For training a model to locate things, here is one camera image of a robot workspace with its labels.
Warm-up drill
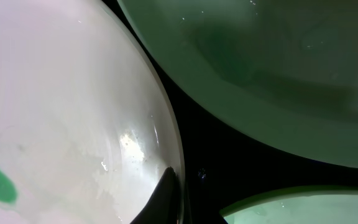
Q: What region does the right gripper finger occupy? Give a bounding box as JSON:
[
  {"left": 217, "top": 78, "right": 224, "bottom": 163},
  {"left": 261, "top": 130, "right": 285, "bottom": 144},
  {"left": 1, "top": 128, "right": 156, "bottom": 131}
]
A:
[{"left": 131, "top": 167, "right": 179, "bottom": 224}]

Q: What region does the round black tray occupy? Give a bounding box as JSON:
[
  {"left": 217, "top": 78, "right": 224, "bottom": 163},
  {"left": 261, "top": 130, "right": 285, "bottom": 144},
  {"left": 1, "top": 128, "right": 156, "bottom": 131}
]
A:
[{"left": 108, "top": 1, "right": 358, "bottom": 223}]

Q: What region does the mint green plate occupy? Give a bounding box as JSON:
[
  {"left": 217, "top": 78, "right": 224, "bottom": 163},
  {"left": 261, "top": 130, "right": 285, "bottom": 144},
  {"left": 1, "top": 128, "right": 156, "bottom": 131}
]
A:
[
  {"left": 119, "top": 0, "right": 358, "bottom": 168},
  {"left": 219, "top": 185, "right": 358, "bottom": 224}
]

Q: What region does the white plate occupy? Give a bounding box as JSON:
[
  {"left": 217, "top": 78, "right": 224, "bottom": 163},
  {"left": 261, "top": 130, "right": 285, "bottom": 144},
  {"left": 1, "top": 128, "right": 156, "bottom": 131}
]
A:
[{"left": 0, "top": 0, "right": 185, "bottom": 223}]

